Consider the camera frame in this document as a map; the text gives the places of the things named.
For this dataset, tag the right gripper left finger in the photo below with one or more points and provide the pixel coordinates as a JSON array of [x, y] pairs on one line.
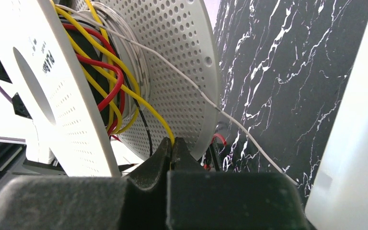
[[133, 202]]

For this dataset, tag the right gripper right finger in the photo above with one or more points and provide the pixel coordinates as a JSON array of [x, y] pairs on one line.
[[201, 200]]

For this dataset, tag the white perforated cable spool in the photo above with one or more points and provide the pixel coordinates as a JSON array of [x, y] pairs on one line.
[[141, 70]]

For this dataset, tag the white plastic bin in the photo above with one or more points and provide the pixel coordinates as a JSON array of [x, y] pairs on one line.
[[339, 197]]

